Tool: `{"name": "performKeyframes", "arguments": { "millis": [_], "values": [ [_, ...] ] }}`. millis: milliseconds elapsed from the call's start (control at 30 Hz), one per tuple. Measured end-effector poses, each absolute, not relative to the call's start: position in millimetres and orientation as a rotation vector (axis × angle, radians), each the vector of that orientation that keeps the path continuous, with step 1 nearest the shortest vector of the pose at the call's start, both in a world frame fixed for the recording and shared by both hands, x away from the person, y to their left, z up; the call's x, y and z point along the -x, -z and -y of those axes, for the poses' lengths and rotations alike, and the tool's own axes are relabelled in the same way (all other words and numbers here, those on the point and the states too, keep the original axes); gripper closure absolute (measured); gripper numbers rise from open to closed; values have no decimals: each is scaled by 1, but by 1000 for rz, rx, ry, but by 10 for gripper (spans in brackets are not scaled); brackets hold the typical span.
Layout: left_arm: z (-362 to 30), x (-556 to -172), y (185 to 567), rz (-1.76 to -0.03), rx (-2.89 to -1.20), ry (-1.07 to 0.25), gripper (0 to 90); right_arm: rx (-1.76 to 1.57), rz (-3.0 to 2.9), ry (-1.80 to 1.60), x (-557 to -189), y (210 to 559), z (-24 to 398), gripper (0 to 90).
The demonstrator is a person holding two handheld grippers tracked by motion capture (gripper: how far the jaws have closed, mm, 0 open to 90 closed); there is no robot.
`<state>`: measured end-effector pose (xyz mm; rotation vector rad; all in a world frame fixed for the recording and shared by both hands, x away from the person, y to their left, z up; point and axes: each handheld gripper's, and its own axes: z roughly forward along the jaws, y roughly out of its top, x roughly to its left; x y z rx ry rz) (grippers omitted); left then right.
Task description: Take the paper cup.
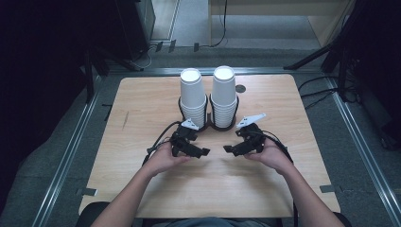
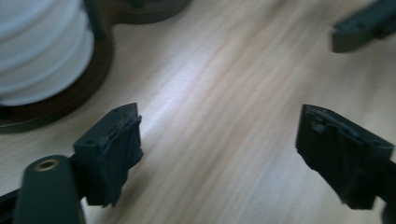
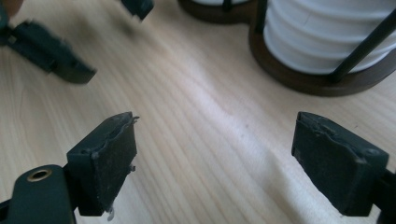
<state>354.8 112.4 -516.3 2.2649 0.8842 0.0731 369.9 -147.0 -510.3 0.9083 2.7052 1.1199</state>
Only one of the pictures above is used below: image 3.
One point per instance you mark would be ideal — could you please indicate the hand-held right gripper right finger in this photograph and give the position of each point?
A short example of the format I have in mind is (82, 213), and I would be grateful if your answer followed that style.
(339, 165)

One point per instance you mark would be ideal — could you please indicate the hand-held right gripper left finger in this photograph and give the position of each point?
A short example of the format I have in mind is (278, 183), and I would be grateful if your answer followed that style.
(102, 165)

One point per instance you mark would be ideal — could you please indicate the dark double cup holder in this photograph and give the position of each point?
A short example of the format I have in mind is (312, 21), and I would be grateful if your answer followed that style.
(311, 87)

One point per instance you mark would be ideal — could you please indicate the stack of white cups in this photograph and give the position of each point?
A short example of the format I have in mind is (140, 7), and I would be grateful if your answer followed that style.
(311, 37)

